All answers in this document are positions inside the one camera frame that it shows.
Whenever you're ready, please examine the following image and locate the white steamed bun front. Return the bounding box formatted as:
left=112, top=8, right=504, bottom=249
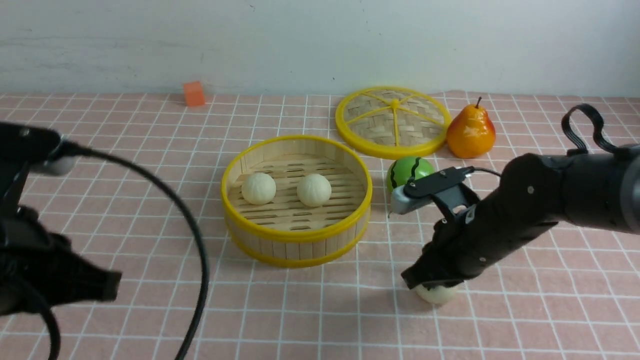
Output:
left=413, top=285, right=458, bottom=306

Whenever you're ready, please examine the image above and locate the bamboo steamer lid yellow rim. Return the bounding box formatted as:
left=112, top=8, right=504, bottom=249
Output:
left=334, top=86, right=452, bottom=160

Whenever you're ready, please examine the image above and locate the orange cube block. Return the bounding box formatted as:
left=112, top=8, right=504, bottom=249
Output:
left=182, top=80, right=206, bottom=107

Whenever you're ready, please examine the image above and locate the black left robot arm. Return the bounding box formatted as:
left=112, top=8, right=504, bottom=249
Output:
left=0, top=121, right=122, bottom=316

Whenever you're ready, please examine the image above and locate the pink grid tablecloth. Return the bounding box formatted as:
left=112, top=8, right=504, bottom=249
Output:
left=0, top=93, right=640, bottom=360

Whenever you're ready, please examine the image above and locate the green toy watermelon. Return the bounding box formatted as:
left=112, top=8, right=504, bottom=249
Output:
left=386, top=156, right=435, bottom=193

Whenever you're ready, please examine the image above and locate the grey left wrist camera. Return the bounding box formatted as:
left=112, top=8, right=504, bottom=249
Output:
left=29, top=156, right=76, bottom=177

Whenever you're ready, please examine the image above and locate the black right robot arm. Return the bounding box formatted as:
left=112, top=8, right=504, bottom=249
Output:
left=391, top=145, right=640, bottom=289

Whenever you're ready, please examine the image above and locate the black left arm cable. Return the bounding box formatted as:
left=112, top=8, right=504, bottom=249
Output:
left=0, top=141, right=210, bottom=360

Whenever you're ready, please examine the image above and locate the white pleated steamed bun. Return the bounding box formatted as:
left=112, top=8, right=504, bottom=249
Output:
left=296, top=173, right=333, bottom=208

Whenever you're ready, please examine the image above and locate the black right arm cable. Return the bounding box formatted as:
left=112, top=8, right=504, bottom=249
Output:
left=470, top=103, right=631, bottom=178

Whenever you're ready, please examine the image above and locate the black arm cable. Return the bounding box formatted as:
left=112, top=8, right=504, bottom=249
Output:
left=0, top=141, right=210, bottom=360
left=470, top=103, right=631, bottom=178

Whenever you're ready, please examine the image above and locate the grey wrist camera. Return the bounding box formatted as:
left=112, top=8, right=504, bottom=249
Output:
left=29, top=156, right=76, bottom=177
left=390, top=167, right=480, bottom=220

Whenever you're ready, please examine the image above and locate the bamboo steamer tray yellow rim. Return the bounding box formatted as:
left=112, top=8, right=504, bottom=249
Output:
left=221, top=134, right=373, bottom=268

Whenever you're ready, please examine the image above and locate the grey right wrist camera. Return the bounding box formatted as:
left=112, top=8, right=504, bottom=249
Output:
left=390, top=167, right=480, bottom=220

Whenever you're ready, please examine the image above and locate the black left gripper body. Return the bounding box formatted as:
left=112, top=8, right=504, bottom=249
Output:
left=1, top=209, right=122, bottom=316

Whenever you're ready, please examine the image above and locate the orange yellow toy pear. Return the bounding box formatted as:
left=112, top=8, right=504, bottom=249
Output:
left=446, top=96, right=497, bottom=159

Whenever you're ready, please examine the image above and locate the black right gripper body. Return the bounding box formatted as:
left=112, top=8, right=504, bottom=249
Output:
left=401, top=190, right=557, bottom=289

